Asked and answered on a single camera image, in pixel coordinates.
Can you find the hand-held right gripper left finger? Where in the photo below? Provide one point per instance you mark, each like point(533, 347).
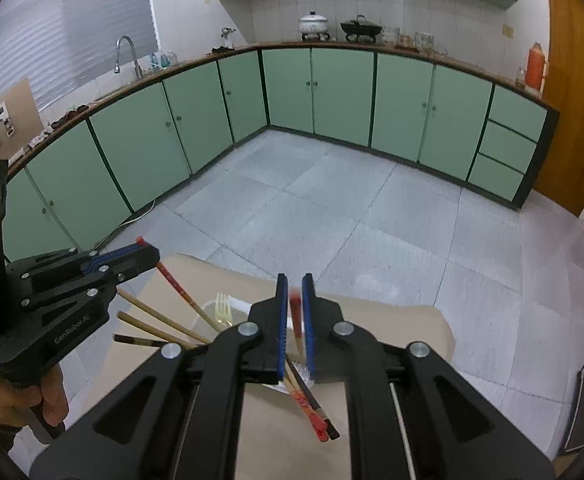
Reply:
point(282, 330)

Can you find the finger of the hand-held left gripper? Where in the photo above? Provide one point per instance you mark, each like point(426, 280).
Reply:
point(51, 265)
point(131, 265)

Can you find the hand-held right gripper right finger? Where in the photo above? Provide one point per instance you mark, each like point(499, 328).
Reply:
point(310, 330)

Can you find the red patterned chopstick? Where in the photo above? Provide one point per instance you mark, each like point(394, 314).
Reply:
point(297, 315)
point(307, 410)
point(181, 292)

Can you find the light wooden chopstick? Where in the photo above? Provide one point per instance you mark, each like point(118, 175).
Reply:
point(146, 327)
point(161, 316)

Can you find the black chopstick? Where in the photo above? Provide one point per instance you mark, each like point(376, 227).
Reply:
point(328, 417)
point(141, 341)

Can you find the person's left hand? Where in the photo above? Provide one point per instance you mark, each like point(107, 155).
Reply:
point(54, 400)

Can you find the clear plastic fork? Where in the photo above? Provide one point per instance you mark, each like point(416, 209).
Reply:
point(223, 310)

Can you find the green base cabinets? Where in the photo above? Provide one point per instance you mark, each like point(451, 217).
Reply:
point(136, 135)

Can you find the cardboard sheet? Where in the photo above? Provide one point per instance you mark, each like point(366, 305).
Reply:
point(21, 105)

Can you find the clear bottle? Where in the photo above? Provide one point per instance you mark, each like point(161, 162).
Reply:
point(170, 58)
point(155, 60)

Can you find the steel faucet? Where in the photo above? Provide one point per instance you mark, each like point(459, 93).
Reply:
point(134, 57)

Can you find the window blinds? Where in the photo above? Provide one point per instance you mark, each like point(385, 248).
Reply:
point(71, 25)

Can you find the white pot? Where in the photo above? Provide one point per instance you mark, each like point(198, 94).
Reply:
point(313, 24)

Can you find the black pot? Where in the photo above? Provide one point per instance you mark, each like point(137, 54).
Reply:
point(359, 27)

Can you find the small jar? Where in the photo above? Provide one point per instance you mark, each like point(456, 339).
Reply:
point(520, 77)

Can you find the orange thermos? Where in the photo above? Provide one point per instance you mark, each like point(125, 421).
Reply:
point(534, 65)

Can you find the wooden door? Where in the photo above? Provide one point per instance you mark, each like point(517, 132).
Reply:
point(572, 85)

